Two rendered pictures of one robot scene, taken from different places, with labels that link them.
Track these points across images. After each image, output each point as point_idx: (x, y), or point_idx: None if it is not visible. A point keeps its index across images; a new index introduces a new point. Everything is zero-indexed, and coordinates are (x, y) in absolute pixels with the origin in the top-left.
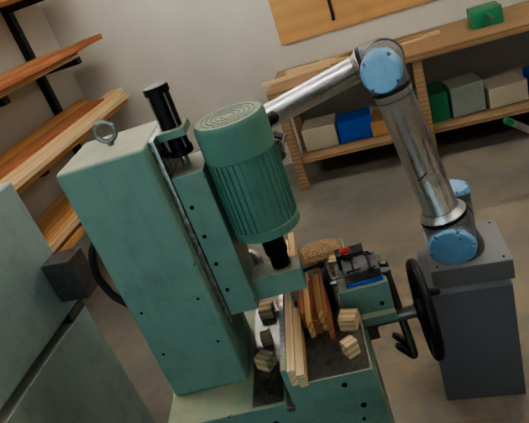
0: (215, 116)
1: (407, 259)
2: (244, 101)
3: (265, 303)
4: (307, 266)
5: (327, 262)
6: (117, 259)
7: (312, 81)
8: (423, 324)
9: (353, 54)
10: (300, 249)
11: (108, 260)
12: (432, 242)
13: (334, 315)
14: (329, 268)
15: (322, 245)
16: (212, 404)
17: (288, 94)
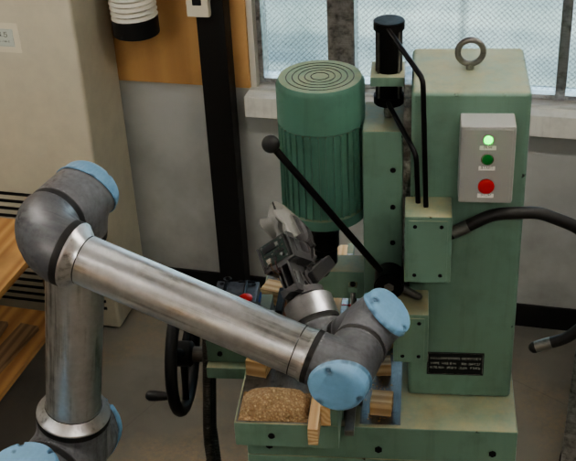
0: (336, 80)
1: (173, 336)
2: (296, 91)
3: (379, 401)
4: (301, 388)
5: (272, 385)
6: None
7: (168, 267)
8: (186, 403)
9: (87, 223)
10: (305, 423)
11: None
12: (114, 407)
13: None
14: (272, 373)
15: (268, 388)
16: None
17: (219, 289)
